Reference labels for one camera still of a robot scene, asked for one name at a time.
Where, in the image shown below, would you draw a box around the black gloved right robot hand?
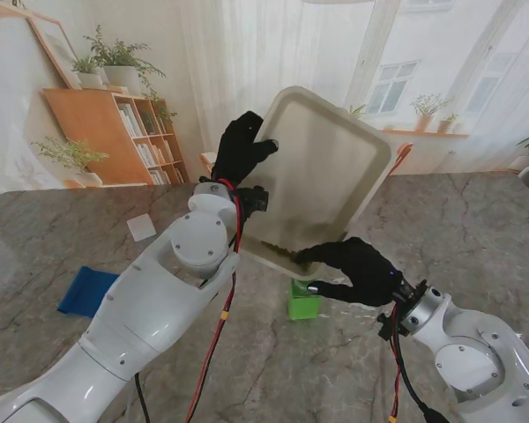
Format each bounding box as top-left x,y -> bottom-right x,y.
293,236 -> 407,308

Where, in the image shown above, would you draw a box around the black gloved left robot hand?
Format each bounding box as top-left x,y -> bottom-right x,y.
210,110 -> 279,186

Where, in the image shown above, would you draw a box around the clear bottle with green base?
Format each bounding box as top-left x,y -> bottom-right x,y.
288,277 -> 323,322

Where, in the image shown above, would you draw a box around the cream plastic baking tray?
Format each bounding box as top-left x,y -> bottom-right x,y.
240,85 -> 392,278

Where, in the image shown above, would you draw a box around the white square bottle cap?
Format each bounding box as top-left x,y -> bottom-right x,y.
126,213 -> 156,242

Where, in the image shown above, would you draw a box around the blue plastic scraper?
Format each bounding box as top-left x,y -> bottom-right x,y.
56,265 -> 121,319

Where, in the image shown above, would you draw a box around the scattered green beans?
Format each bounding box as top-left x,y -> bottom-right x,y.
259,240 -> 313,267

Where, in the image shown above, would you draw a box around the printed room backdrop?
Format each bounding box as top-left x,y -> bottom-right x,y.
0,0 -> 529,190

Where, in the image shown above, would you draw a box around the red black right arm cable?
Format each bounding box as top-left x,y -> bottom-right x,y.
378,303 -> 449,423

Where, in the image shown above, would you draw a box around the red black arm cable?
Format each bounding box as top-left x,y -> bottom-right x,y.
378,303 -> 449,423
184,178 -> 248,423

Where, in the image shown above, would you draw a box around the red black left arm cable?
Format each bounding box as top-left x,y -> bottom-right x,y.
184,178 -> 248,423

